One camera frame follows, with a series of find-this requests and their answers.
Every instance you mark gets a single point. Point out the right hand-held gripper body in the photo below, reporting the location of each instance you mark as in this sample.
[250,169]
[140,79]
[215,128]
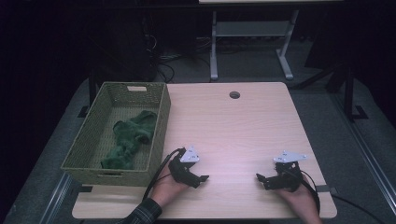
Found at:
[288,177]

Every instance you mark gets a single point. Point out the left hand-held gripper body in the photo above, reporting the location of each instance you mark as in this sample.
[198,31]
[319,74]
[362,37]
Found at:
[182,169]

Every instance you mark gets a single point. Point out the green knit garment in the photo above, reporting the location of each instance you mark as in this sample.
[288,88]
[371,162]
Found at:
[132,130]

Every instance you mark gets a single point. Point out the green woven basket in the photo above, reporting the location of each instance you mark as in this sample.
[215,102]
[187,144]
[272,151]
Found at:
[93,133]

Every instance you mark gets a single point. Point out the person's right hand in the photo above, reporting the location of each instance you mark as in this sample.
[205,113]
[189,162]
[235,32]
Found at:
[302,199]

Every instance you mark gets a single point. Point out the person's left hand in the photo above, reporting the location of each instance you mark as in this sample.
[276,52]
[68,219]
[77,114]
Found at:
[165,189]

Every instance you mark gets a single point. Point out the grey tape strip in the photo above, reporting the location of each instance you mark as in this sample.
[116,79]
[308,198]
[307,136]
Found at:
[325,188]

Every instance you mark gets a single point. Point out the grey metal stand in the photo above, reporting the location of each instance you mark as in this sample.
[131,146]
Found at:
[249,29]

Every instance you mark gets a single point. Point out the aluminium floor rail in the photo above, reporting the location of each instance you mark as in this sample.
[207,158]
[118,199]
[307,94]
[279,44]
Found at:
[56,199]
[367,155]

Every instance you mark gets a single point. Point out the black frame post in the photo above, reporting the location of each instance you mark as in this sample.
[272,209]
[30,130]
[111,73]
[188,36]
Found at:
[349,93]

